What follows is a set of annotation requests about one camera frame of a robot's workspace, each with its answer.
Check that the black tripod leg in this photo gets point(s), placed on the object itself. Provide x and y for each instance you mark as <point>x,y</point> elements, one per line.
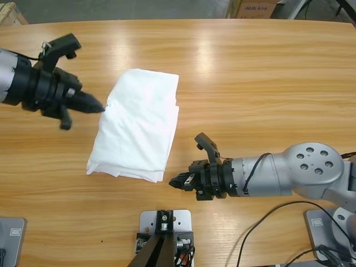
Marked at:
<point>349,15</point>

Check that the white metal frame bar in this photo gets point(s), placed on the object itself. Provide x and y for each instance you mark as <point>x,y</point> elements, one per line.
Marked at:
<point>297,9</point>

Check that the plain white t-shirt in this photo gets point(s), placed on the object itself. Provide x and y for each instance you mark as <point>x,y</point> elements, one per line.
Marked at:
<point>139,111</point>

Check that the white mounting plate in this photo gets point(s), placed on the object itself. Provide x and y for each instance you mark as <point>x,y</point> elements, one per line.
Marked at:
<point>182,219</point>

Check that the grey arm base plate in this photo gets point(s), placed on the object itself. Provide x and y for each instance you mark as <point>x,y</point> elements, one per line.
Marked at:
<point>11,242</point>
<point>320,231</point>

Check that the cardboard box with blue print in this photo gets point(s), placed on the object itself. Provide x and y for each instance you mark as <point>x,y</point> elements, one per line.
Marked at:
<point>253,11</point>

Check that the wooden crate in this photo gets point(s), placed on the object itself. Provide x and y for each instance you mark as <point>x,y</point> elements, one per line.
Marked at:
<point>11,16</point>

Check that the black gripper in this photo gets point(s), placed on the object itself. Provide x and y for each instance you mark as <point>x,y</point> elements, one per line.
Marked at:
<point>41,89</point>
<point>214,180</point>

